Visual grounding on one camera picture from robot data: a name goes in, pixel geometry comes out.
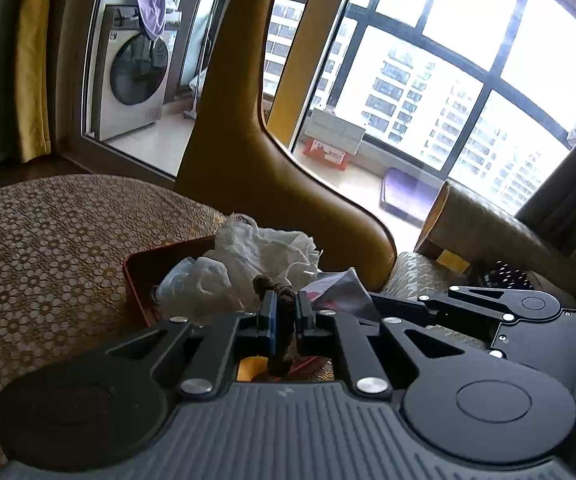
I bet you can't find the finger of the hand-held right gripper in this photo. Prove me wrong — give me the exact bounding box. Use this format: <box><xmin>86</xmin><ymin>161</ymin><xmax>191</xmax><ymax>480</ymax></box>
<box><xmin>368</xmin><ymin>285</ymin><xmax>524</xmax><ymax>325</ymax></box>

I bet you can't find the red tray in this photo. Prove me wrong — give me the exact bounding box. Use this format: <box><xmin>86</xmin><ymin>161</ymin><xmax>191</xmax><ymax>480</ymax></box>
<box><xmin>122</xmin><ymin>236</ymin><xmax>229</xmax><ymax>329</ymax></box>

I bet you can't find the white tissue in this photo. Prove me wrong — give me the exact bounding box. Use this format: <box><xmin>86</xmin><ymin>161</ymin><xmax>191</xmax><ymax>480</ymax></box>
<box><xmin>215</xmin><ymin>214</ymin><xmax>321</xmax><ymax>306</ymax></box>

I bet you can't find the dark grey curtain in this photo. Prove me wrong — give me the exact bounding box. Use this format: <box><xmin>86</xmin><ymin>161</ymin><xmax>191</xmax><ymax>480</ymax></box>
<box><xmin>515</xmin><ymin>147</ymin><xmax>576</xmax><ymax>283</ymax></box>

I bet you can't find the yellow curtain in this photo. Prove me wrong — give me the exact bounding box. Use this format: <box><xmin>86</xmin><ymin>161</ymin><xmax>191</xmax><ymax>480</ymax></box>
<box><xmin>15</xmin><ymin>0</ymin><xmax>59</xmax><ymax>164</ymax></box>

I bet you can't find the yellow paper piece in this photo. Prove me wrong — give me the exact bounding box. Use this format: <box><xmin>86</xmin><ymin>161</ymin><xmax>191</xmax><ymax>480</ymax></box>
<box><xmin>437</xmin><ymin>250</ymin><xmax>471</xmax><ymax>275</ymax></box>
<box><xmin>237</xmin><ymin>355</ymin><xmax>265</xmax><ymax>382</ymax></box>

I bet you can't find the black ribbed object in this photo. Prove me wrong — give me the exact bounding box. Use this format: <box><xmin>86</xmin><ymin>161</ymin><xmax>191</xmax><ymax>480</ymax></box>
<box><xmin>478</xmin><ymin>260</ymin><xmax>537</xmax><ymax>292</ymax></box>

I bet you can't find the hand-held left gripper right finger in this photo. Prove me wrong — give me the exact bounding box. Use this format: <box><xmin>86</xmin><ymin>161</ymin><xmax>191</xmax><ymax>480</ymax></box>
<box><xmin>294</xmin><ymin>292</ymin><xmax>462</xmax><ymax>397</ymax></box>

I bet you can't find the brown plush piece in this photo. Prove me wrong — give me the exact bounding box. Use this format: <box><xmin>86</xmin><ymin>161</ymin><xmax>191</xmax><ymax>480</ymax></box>
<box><xmin>252</xmin><ymin>275</ymin><xmax>299</xmax><ymax>377</ymax></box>

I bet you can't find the clear wrapper with red print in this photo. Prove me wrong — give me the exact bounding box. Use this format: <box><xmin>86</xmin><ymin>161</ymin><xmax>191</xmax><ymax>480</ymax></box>
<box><xmin>300</xmin><ymin>269</ymin><xmax>385</xmax><ymax>322</ymax></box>

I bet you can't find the beige patterned cushion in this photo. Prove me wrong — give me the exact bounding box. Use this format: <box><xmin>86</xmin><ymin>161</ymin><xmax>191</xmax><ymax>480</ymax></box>
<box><xmin>382</xmin><ymin>251</ymin><xmax>494</xmax><ymax>351</ymax></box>

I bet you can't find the purple floor mat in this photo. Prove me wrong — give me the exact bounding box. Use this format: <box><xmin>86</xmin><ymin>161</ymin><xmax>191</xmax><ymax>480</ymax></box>
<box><xmin>379</xmin><ymin>167</ymin><xmax>445</xmax><ymax>224</ymax></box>

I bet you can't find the silver washing machine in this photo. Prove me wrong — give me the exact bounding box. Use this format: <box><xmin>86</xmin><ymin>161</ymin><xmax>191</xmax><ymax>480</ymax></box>
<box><xmin>90</xmin><ymin>0</ymin><xmax>187</xmax><ymax>142</ymax></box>

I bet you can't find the black window frame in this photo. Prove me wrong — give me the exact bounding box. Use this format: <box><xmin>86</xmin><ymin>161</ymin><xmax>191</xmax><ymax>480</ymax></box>
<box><xmin>267</xmin><ymin>0</ymin><xmax>576</xmax><ymax>217</ymax></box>

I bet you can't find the purple cloth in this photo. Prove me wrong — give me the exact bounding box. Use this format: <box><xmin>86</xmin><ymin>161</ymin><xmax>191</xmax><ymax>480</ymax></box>
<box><xmin>132</xmin><ymin>0</ymin><xmax>167</xmax><ymax>42</ymax></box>

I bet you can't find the brown giraffe-shaped seat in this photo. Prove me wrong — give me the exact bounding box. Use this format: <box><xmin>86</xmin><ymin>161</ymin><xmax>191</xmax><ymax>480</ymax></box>
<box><xmin>174</xmin><ymin>0</ymin><xmax>397</xmax><ymax>293</ymax></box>

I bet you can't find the patterned woven mat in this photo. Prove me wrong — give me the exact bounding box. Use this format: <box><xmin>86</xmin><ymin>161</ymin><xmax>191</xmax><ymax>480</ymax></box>
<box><xmin>0</xmin><ymin>174</ymin><xmax>339</xmax><ymax>480</ymax></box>

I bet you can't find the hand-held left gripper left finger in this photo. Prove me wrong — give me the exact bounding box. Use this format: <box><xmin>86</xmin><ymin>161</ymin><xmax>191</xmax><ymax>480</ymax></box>
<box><xmin>105</xmin><ymin>290</ymin><xmax>281</xmax><ymax>397</ymax></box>

